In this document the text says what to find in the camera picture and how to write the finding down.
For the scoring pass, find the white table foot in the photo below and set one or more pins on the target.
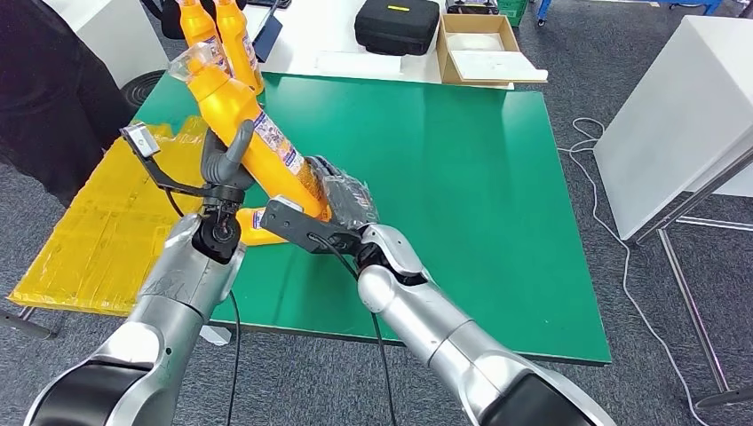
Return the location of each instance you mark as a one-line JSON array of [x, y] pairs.
[[216, 336]]

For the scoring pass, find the blue metal rack frame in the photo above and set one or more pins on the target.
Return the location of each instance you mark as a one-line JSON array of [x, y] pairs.
[[544, 9]]

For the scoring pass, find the dark tablet screen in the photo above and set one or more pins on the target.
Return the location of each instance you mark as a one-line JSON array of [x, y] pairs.
[[269, 40]]

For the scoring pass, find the dark metal bar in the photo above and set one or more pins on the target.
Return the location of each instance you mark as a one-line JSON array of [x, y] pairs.
[[26, 325]]

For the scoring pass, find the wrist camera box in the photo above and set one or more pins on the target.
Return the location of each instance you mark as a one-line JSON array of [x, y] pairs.
[[140, 140], [288, 223]]

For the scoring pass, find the grey metal stand frame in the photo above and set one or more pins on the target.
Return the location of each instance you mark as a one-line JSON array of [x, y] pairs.
[[694, 197]]

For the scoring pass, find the person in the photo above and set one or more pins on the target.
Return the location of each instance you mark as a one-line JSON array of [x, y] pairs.
[[53, 88]]

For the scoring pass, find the white cabinet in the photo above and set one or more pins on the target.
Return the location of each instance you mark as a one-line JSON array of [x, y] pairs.
[[676, 117]]

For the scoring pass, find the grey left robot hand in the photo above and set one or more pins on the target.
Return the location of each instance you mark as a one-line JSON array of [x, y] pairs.
[[220, 170]]

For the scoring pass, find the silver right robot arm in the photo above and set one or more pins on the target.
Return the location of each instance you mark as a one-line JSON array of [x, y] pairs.
[[429, 323]]

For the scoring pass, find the green plastic crate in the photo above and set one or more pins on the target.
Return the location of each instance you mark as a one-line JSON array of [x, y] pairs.
[[512, 10]]

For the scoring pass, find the black keyboard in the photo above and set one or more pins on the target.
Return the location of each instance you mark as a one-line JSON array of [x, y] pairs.
[[273, 3]]

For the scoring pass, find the white table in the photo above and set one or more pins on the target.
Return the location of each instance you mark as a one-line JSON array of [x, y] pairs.
[[317, 35]]

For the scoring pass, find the white panel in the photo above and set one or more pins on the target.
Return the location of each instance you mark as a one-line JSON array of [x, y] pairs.
[[117, 35]]

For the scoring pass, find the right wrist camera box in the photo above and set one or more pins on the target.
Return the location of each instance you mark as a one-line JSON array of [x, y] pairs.
[[288, 223]]

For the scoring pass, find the brown cardboard box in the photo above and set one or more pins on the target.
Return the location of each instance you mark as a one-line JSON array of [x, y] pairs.
[[476, 23]]

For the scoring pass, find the yellow plastic sheet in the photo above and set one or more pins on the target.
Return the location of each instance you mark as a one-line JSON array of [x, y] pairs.
[[100, 235]]

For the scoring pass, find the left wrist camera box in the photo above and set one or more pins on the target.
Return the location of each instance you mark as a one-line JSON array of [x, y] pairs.
[[140, 140]]

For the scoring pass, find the orange labelled plastic bottle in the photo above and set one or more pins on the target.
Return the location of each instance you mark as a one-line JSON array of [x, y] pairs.
[[247, 236], [197, 23], [235, 35], [235, 112]]

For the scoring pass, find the white foam insert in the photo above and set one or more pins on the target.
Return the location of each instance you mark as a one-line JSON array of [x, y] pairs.
[[500, 63]]

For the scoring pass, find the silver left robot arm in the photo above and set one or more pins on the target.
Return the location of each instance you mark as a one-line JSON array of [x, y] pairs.
[[176, 282]]

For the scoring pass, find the black carrying case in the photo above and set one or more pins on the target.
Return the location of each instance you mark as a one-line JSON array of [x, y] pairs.
[[397, 27]]

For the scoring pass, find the black round floor base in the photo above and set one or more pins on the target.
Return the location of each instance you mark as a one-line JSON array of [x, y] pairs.
[[144, 88]]

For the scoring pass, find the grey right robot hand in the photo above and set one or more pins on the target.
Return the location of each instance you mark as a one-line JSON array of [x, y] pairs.
[[350, 206]]

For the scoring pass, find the black office chair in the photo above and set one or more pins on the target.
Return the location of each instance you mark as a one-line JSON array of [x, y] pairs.
[[170, 20]]

